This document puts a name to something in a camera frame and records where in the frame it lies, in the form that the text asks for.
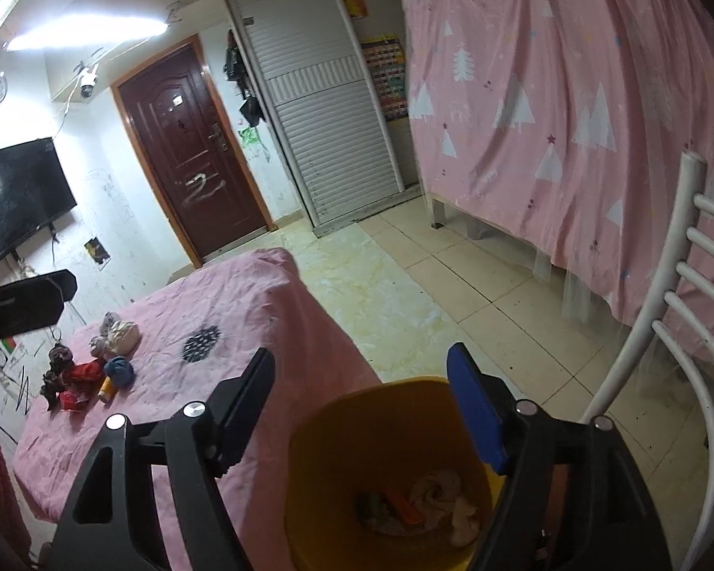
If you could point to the crumpled silver dotted wrapper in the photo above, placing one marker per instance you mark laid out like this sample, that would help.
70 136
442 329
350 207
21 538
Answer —
116 337

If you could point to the yellow wall sticker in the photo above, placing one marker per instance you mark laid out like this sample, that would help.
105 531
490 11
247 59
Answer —
356 9

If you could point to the red striped sock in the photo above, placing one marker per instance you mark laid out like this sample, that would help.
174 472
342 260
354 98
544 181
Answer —
81 384

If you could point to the pink bed sheet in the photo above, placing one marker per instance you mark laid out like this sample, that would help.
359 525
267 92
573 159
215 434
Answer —
196 332

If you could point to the dark red wooden door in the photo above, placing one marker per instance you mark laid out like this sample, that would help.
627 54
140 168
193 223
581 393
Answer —
181 135

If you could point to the pink tree-print curtain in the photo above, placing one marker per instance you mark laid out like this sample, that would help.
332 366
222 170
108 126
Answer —
562 122

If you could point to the white louvered wardrobe door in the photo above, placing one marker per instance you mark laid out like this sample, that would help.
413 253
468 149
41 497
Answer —
323 107

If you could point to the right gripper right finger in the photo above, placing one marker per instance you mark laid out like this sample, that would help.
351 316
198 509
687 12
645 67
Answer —
573 497

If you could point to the colourful wall chart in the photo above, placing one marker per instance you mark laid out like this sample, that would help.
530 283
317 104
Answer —
385 59

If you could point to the black hanging bag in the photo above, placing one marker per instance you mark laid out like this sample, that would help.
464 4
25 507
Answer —
252 111

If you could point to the fluorescent ceiling light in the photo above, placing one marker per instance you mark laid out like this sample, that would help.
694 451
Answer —
82 30

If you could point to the white metal chair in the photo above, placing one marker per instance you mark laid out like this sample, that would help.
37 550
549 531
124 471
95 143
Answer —
683 234

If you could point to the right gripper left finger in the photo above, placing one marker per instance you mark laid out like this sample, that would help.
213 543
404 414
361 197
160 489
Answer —
110 519

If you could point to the white security camera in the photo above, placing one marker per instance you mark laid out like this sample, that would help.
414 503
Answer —
86 77

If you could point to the black wall television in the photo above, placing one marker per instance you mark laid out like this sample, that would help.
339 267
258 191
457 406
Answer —
34 191

